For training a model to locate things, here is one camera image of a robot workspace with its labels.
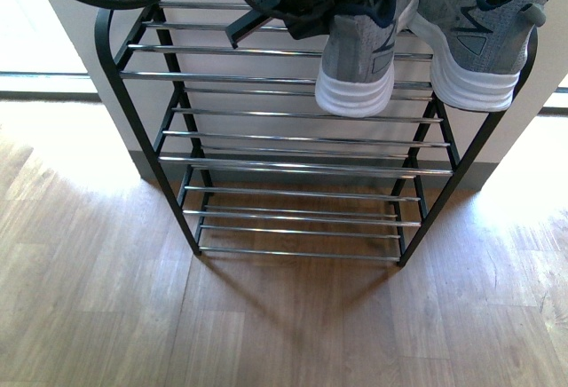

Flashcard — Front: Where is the black metal shoe rack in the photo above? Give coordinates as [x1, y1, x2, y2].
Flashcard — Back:
[92, 0, 539, 268]

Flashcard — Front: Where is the grey sneaker navy collar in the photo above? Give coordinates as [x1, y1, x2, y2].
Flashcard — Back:
[315, 0, 419, 118]

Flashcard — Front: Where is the dark window frame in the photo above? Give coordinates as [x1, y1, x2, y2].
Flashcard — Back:
[1, 71, 101, 103]

